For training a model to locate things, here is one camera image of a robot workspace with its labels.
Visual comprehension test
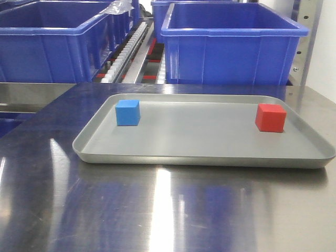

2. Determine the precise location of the red cube block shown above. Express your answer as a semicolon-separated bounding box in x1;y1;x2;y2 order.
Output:
255;103;287;133

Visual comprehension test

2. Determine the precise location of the grey metal tray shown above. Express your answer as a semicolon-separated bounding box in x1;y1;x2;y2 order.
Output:
72;93;335;169

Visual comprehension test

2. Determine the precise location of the blue cube block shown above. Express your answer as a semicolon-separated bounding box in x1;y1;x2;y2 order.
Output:
115;100;141;126

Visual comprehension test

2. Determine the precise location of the blue bin front right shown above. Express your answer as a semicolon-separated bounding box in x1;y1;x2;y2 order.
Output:
161;2;309;86

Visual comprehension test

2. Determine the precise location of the blue bin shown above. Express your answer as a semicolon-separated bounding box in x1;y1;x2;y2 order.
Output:
151;0;237;44
161;2;309;86
0;1;116;83
111;0;140;49

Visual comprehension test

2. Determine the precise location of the blue bin back left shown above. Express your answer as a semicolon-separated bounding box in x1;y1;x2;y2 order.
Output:
111;0;140;49

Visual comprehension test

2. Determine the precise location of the blue bin back right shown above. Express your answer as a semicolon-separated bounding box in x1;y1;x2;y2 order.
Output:
151;0;237;44

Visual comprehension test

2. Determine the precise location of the clear plastic sheet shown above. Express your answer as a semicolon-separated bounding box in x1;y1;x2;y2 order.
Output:
101;0;134;15

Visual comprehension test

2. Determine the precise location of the blue bin front left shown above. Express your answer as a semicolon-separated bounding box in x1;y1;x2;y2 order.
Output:
0;1;116;83

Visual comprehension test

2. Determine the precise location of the white roller conveyor rail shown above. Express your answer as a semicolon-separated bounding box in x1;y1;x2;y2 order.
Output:
100;22;148;83

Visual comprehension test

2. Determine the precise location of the steel shelf upright post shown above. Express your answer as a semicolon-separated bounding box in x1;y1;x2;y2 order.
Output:
289;0;323;86

